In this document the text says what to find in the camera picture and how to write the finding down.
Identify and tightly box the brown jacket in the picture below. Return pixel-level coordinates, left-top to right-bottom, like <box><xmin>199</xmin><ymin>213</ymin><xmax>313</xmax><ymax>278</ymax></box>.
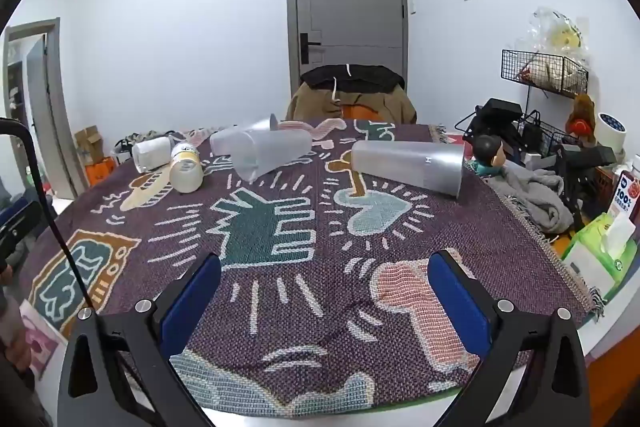
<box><xmin>285</xmin><ymin>79</ymin><xmax>418</xmax><ymax>126</ymax></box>

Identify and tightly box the cardboard box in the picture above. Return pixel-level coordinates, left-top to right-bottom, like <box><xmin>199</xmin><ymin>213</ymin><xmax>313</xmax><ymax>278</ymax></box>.
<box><xmin>74</xmin><ymin>126</ymin><xmax>104</xmax><ymax>164</ymax></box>

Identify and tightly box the clear plastic bag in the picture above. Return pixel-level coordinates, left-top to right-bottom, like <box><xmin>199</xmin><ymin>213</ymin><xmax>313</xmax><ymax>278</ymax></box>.
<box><xmin>516</xmin><ymin>6</ymin><xmax>589</xmax><ymax>58</ymax></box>

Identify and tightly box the white tape roll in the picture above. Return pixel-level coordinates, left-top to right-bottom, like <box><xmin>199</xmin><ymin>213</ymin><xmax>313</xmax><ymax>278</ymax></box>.
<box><xmin>597</xmin><ymin>112</ymin><xmax>627</xmax><ymax>154</ymax></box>

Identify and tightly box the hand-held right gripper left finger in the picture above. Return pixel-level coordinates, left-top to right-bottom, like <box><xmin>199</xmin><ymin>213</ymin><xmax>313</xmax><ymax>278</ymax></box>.
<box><xmin>57</xmin><ymin>252</ymin><xmax>223</xmax><ymax>427</ymax></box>

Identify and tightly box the black bag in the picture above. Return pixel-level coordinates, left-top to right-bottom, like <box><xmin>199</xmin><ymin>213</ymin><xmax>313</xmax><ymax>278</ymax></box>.
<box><xmin>455</xmin><ymin>98</ymin><xmax>527</xmax><ymax>154</ymax></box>

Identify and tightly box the white cup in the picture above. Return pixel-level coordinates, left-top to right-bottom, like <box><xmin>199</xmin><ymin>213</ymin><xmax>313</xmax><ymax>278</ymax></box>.
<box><xmin>132</xmin><ymin>136</ymin><xmax>174</xmax><ymax>174</ymax></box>

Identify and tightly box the grey doorway frame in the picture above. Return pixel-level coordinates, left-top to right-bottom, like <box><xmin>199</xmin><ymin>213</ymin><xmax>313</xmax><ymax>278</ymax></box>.
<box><xmin>2</xmin><ymin>18</ymin><xmax>90</xmax><ymax>200</ymax></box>

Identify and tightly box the black cable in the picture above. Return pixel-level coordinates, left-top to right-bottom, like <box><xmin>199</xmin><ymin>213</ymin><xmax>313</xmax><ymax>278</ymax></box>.
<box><xmin>0</xmin><ymin>117</ymin><xmax>96</xmax><ymax>310</ymax></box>

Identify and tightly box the brown plush toy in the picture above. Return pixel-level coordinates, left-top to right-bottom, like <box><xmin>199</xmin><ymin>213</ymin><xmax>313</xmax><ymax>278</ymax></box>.
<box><xmin>565</xmin><ymin>93</ymin><xmax>597</xmax><ymax>136</ymax></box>

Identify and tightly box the black-haired doll figure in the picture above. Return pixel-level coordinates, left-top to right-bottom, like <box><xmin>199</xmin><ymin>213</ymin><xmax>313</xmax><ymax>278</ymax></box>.
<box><xmin>472</xmin><ymin>134</ymin><xmax>507</xmax><ymax>176</ymax></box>

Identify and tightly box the printed purple blanket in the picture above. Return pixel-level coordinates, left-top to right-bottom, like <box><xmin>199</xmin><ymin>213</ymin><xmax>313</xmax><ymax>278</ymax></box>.
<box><xmin>20</xmin><ymin>117</ymin><xmax>606</xmax><ymax>418</ymax></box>

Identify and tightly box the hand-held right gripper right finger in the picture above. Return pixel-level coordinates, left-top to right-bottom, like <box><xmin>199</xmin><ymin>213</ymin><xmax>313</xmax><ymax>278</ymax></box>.
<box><xmin>427</xmin><ymin>248</ymin><xmax>593</xmax><ymax>427</ymax></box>

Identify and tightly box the green tissue box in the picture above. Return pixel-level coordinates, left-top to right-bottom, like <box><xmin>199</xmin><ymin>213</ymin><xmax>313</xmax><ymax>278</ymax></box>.
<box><xmin>562</xmin><ymin>211</ymin><xmax>639</xmax><ymax>299</ymax></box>

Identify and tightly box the white labelled packet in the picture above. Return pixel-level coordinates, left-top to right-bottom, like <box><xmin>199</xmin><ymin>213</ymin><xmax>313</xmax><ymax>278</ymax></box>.
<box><xmin>609</xmin><ymin>169</ymin><xmax>640</xmax><ymax>224</ymax></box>

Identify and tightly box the black wire wall basket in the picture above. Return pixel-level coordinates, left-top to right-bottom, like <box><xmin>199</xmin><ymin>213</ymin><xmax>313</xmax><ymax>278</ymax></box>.
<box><xmin>501</xmin><ymin>49</ymin><xmax>590</xmax><ymax>100</ymax></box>

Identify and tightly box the camouflage cloth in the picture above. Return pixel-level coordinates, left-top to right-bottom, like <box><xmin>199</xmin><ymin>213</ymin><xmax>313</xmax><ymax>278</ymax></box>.
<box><xmin>114</xmin><ymin>131</ymin><xmax>177</xmax><ymax>154</ymax></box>

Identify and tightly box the black garment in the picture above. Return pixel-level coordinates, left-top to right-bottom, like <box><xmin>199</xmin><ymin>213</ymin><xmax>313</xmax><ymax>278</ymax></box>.
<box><xmin>300</xmin><ymin>65</ymin><xmax>405</xmax><ymax>90</ymax></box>

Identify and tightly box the black wire desk basket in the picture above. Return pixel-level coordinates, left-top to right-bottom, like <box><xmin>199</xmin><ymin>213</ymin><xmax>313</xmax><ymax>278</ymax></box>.
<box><xmin>517</xmin><ymin>109</ymin><xmax>584</xmax><ymax>158</ymax></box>

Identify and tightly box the orange box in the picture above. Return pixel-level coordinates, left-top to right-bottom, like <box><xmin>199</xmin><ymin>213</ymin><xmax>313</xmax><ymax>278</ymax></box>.
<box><xmin>82</xmin><ymin>156</ymin><xmax>119</xmax><ymax>188</ymax></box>

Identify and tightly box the pink book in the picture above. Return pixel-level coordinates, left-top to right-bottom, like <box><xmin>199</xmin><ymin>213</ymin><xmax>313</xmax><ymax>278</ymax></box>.
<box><xmin>19</xmin><ymin>299</ymin><xmax>67</xmax><ymax>381</ymax></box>

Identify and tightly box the tall frosted plastic cup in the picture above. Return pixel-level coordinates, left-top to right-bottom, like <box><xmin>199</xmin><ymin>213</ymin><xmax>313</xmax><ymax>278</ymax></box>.
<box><xmin>350</xmin><ymin>139</ymin><xmax>466</xmax><ymax>198</ymax></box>

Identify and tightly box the grey door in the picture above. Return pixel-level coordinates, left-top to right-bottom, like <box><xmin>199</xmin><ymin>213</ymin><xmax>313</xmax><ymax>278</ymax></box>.
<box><xmin>286</xmin><ymin>0</ymin><xmax>409</xmax><ymax>102</ymax></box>

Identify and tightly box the frosted plastic cup with handle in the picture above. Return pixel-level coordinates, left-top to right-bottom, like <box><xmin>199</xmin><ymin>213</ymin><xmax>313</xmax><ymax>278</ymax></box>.
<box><xmin>209</xmin><ymin>114</ymin><xmax>314</xmax><ymax>182</ymax></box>

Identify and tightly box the small yellow-label jar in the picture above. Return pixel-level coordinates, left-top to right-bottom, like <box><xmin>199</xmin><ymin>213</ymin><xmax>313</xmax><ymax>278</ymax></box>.
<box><xmin>169</xmin><ymin>142</ymin><xmax>205</xmax><ymax>194</ymax></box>

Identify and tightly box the black door handle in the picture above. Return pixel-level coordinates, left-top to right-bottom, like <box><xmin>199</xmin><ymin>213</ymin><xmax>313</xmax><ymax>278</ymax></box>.
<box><xmin>299</xmin><ymin>33</ymin><xmax>322</xmax><ymax>66</ymax></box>

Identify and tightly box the grey knitted cloth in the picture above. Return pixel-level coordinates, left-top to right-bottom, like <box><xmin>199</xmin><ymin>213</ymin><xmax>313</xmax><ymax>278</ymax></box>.
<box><xmin>486</xmin><ymin>161</ymin><xmax>576</xmax><ymax>235</ymax></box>

